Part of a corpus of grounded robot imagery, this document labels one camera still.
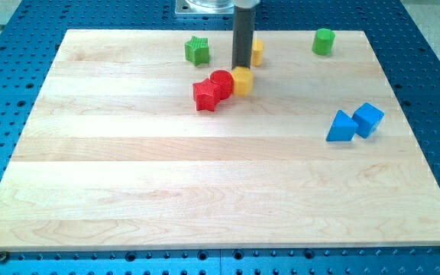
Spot blue cube block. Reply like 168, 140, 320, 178
352, 102, 384, 138

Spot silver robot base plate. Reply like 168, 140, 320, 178
173, 0, 234, 15

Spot green star block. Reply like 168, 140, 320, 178
184, 36, 209, 66

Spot yellow heart block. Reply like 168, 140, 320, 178
251, 39, 264, 66

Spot yellow hexagon block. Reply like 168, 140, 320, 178
231, 66, 254, 97

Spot red star block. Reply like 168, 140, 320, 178
192, 79, 221, 112

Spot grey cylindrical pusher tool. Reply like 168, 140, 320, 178
231, 0, 260, 69

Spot blue triangle block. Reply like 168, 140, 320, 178
325, 110, 358, 141

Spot light wooden board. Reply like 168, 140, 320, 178
0, 29, 440, 252

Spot green cylinder block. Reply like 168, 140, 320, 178
312, 28, 335, 56

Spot red cylinder block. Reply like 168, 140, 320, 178
210, 70, 234, 100

